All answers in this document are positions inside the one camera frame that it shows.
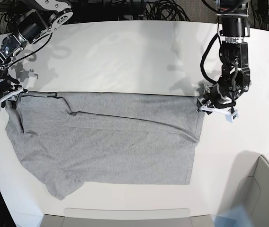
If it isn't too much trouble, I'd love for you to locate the grey T-shirt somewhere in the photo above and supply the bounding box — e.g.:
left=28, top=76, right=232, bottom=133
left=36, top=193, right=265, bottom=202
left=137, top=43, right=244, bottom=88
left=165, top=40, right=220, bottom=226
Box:
left=5, top=92, right=204, bottom=200

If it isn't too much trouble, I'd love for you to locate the grey plastic bin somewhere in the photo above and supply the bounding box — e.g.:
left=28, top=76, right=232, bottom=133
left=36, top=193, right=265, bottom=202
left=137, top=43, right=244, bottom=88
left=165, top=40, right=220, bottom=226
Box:
left=232, top=156, right=269, bottom=227
left=40, top=208, right=214, bottom=227

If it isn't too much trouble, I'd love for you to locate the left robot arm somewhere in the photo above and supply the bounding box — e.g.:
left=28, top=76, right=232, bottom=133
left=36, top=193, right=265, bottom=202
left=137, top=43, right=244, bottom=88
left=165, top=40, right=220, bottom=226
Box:
left=197, top=0, right=251, bottom=117

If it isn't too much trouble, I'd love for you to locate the grey plastic bin bottom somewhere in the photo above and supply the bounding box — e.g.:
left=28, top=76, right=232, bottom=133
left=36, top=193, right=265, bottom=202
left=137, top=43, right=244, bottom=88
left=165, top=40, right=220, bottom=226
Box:
left=40, top=208, right=214, bottom=227

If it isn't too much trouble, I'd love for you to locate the black cable bundle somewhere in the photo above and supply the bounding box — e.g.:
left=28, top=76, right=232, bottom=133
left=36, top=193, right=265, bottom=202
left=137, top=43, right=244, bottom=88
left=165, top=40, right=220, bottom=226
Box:
left=115, top=0, right=192, bottom=22

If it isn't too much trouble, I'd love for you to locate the grey plastic bin right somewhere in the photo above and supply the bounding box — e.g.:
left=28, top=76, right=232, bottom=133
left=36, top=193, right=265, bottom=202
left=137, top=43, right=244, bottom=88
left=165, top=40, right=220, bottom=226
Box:
left=232, top=156, right=269, bottom=227

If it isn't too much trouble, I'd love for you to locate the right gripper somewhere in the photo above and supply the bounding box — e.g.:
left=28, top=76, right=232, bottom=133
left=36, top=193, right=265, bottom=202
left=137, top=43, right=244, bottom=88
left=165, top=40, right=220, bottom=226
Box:
left=0, top=70, right=23, bottom=106

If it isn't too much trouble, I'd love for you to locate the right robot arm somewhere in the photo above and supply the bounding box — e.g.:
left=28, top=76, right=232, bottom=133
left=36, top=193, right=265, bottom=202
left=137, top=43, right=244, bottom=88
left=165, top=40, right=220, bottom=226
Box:
left=0, top=0, right=73, bottom=110

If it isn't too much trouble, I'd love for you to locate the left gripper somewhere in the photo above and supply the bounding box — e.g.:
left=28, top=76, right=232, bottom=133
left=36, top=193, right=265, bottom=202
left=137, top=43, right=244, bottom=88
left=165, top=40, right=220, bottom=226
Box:
left=196, top=84, right=236, bottom=114

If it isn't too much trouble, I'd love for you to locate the blue translucent object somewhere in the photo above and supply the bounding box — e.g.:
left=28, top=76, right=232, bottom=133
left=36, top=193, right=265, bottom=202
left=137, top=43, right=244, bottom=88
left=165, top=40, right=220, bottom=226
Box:
left=213, top=205, right=251, bottom=227

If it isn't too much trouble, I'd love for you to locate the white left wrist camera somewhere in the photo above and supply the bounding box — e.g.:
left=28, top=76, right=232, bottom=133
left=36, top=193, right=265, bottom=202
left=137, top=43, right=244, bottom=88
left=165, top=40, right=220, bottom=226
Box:
left=225, top=109, right=239, bottom=123

